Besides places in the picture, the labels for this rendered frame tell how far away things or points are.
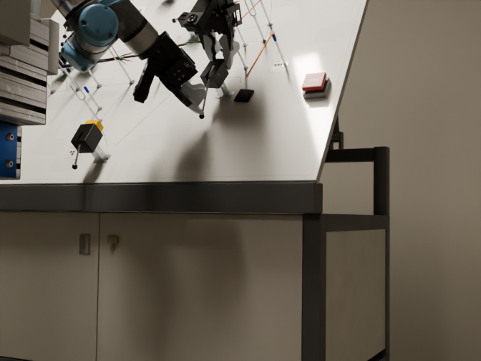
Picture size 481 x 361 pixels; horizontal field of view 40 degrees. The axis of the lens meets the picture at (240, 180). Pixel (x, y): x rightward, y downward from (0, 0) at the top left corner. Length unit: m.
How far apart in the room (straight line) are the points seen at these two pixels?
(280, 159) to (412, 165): 1.90
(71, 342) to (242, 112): 0.73
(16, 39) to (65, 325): 1.06
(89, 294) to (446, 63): 2.22
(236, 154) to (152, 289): 0.39
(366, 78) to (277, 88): 1.76
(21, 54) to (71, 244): 0.78
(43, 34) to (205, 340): 0.78
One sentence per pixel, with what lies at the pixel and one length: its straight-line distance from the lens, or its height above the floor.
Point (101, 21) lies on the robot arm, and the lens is 1.34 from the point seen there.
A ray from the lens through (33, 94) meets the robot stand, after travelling 1.11.
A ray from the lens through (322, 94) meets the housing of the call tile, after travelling 1.56.
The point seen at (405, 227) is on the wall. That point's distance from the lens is 3.30.
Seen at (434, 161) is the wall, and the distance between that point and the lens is 3.31.
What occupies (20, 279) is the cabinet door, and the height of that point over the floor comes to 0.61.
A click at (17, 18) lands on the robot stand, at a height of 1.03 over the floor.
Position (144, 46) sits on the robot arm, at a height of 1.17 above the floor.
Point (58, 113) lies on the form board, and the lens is 2.00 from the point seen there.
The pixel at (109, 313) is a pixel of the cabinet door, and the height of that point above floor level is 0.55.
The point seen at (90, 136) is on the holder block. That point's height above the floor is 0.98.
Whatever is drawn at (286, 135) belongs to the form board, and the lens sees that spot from 1.51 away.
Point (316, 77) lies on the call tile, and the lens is 1.58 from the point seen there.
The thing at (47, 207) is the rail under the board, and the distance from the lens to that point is 1.77.
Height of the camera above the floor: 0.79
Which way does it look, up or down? 3 degrees up
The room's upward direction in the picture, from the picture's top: 1 degrees clockwise
